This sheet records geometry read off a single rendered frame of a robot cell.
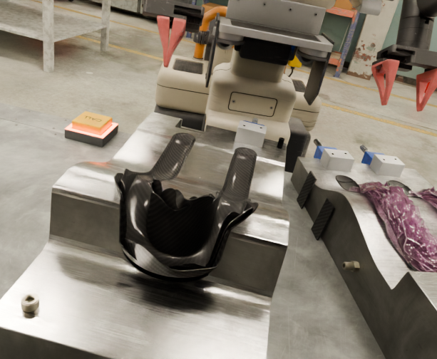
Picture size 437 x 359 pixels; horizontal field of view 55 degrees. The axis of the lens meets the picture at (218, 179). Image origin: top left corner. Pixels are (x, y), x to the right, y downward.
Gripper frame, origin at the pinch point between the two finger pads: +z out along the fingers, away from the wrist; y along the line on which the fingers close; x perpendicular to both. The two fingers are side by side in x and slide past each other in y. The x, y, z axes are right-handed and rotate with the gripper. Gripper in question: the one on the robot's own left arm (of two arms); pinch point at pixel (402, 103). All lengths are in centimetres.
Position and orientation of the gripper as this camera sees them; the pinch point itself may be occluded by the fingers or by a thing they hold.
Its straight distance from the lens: 85.2
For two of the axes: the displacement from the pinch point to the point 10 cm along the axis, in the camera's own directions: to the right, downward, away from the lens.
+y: 9.8, 1.4, 1.1
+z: -1.5, 9.9, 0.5
